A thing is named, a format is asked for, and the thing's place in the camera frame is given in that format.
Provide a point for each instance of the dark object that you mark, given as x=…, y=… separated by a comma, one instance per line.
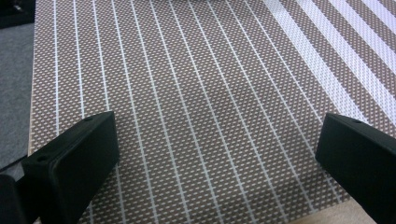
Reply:
x=15, y=12

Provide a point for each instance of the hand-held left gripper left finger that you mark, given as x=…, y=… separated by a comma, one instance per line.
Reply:
x=71, y=168

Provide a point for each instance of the brown white-striped woven placemat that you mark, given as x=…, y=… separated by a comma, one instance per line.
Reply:
x=199, y=93

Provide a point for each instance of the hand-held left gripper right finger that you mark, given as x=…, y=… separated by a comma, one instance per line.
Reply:
x=361, y=161

